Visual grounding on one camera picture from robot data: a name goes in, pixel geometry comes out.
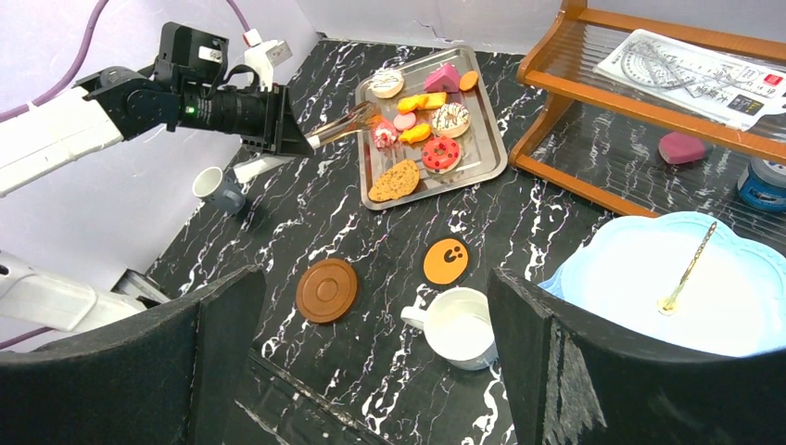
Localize steel serving tray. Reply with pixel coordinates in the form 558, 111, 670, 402
355, 45, 507, 210

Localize white iced round pastry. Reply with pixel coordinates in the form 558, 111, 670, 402
369, 70, 405, 99

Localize red sprinkled donut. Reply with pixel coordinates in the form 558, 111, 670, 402
421, 136, 463, 174

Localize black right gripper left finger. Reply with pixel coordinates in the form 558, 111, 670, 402
1, 266, 266, 444

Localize brown wooden round coaster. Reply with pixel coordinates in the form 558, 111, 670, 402
296, 259, 360, 324

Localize steel food tongs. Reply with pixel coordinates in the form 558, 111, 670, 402
306, 101, 383, 149

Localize maroon heart-shaped object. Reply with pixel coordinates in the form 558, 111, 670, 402
658, 132, 708, 165

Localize blue three-tier cake stand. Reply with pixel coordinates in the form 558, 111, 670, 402
540, 211, 785, 357

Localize small grey white cup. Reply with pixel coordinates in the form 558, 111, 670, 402
192, 166, 246, 214

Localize orange yellow pastry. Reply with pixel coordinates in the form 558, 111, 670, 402
399, 123, 432, 145

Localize small orange round cookie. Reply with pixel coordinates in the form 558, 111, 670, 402
459, 70, 479, 92

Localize blue lidded jar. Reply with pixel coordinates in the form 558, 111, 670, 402
737, 158, 785, 212

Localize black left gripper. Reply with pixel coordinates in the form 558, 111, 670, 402
75, 21, 314, 158

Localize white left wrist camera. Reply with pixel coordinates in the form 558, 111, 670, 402
243, 29, 292, 89

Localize pink round macaron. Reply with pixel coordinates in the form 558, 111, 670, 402
393, 112, 417, 132

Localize white ceramic mug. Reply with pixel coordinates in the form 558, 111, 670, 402
400, 287, 498, 371

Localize packaged ruler protractor set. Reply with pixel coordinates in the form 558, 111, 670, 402
593, 29, 785, 131

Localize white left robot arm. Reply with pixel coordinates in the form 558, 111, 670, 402
1, 22, 323, 333

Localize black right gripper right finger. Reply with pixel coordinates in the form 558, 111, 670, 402
488, 268, 785, 444

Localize magenta cake wedge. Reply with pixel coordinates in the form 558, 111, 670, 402
424, 63, 461, 93

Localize white chocolate drizzled donut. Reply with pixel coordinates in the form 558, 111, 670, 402
431, 103, 471, 138

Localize brown chocolate chip cookie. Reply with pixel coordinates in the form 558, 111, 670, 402
368, 159, 420, 202

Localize orange black round coaster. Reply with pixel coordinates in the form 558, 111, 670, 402
422, 237, 470, 286

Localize wooden two-tier shelf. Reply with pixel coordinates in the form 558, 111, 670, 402
510, 1, 785, 250

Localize pink layered cake slice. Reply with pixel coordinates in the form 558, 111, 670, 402
370, 116, 399, 149

